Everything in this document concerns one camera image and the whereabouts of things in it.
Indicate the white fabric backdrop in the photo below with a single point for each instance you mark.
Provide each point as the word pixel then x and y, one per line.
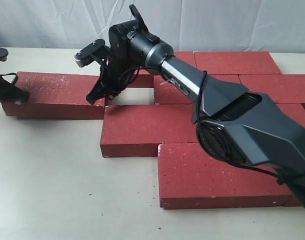
pixel 276 26

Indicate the red brick middle row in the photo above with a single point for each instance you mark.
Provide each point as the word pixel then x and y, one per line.
pixel 294 110

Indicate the red brick top back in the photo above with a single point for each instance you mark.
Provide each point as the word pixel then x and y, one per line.
pixel 56 96

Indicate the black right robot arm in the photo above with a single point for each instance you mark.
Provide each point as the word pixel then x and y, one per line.
pixel 242 128

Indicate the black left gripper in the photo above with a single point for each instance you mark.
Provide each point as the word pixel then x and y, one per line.
pixel 9 92

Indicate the red brick row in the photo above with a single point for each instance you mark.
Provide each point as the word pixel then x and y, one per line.
pixel 294 110
pixel 282 88

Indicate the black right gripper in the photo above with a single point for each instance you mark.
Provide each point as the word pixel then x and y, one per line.
pixel 115 76

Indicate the red brick right row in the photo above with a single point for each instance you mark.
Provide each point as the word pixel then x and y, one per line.
pixel 282 88

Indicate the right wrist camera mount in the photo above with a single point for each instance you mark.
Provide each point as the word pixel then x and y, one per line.
pixel 97 51

